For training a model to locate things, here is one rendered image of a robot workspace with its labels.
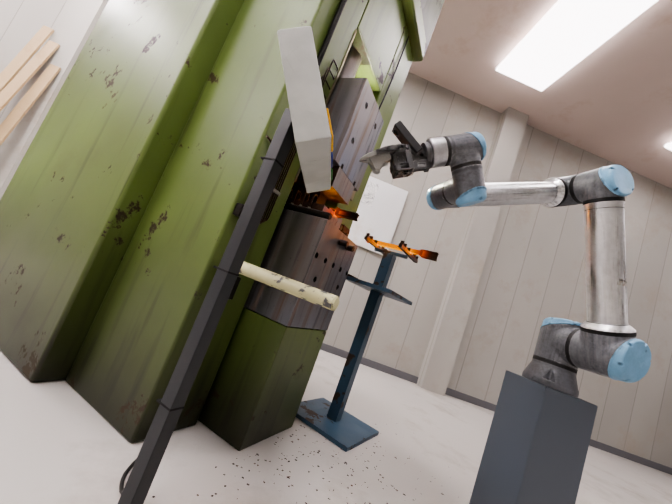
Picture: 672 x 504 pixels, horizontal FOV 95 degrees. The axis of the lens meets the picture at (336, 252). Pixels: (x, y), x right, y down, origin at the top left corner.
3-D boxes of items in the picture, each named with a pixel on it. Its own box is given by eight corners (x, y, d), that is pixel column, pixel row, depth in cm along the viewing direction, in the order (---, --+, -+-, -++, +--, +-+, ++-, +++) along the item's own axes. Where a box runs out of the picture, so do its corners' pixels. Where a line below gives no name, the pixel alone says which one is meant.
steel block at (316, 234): (327, 330, 150) (358, 246, 156) (286, 326, 117) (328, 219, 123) (244, 294, 175) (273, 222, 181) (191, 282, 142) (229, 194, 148)
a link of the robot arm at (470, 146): (491, 158, 92) (486, 124, 92) (450, 164, 91) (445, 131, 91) (475, 166, 101) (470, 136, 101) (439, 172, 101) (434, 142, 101)
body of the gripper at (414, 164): (395, 170, 91) (435, 164, 91) (389, 143, 92) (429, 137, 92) (390, 179, 98) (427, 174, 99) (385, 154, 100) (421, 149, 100)
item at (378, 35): (380, 92, 178) (406, 23, 184) (358, 27, 142) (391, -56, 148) (317, 90, 197) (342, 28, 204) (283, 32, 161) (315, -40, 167)
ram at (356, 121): (363, 199, 161) (387, 132, 167) (335, 159, 127) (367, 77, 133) (298, 186, 180) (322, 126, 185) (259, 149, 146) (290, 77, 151)
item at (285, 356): (292, 427, 144) (327, 331, 150) (238, 452, 110) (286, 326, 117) (211, 375, 169) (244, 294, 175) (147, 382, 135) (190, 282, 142)
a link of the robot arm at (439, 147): (444, 130, 92) (433, 146, 102) (428, 133, 92) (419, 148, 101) (450, 158, 91) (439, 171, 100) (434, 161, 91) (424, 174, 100)
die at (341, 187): (348, 205, 148) (354, 187, 149) (332, 186, 130) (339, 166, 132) (280, 190, 167) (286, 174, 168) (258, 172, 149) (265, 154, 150)
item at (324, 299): (336, 313, 91) (342, 296, 92) (329, 311, 86) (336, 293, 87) (231, 271, 111) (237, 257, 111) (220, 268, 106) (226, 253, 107)
